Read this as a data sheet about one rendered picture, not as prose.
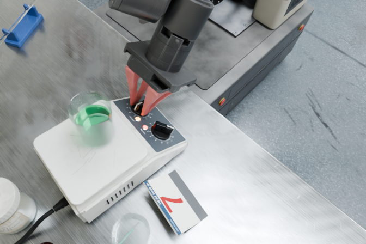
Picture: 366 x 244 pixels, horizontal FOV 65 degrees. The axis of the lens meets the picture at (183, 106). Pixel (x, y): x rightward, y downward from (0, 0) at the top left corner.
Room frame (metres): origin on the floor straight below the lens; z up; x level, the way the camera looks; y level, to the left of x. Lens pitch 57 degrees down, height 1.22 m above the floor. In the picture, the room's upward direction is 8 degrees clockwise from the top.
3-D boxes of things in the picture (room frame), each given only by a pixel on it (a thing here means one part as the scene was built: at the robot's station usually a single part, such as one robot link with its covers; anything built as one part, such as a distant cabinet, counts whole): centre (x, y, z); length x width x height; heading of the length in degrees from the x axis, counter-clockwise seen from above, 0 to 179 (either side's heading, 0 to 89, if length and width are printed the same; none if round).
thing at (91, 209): (0.18, 0.10, 0.79); 0.22 x 0.13 x 0.08; 138
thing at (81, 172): (0.16, 0.12, 0.83); 0.12 x 0.12 x 0.01; 48
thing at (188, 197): (0.12, -0.01, 0.77); 0.09 x 0.06 x 0.04; 42
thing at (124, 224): (0.06, 0.05, 0.76); 0.06 x 0.06 x 0.02
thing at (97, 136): (0.18, 0.11, 0.87); 0.06 x 0.05 x 0.08; 76
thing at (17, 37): (0.44, 0.36, 0.77); 0.10 x 0.03 x 0.04; 173
